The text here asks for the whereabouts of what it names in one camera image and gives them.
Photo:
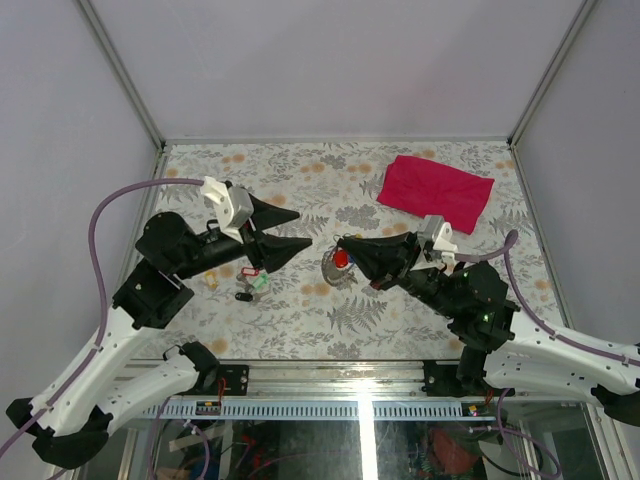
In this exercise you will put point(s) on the silver loose keys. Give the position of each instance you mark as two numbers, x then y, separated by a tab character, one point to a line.
257	295

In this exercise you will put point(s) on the aluminium mounting rail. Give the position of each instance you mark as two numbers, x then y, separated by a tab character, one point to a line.
399	379

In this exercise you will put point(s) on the pink folded cloth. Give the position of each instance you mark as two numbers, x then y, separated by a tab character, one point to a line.
424	187

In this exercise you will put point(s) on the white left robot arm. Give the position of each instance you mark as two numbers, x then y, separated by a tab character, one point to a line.
74	418

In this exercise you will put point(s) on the metal key organiser with rings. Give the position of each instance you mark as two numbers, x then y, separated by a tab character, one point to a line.
336	267

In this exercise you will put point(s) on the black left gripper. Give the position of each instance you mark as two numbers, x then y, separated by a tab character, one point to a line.
271	251

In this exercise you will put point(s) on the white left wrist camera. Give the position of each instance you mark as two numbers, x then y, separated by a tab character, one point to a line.
232	205

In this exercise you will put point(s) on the white slotted cable duct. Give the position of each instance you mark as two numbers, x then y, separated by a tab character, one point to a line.
246	409

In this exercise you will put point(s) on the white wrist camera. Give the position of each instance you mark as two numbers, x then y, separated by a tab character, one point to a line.
435	234
232	205

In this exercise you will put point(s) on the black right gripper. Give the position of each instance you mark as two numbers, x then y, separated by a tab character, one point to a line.
378	257

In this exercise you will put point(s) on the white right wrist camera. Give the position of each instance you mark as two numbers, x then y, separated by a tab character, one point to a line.
435	234

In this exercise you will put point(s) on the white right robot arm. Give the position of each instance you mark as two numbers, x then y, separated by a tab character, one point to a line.
506	346

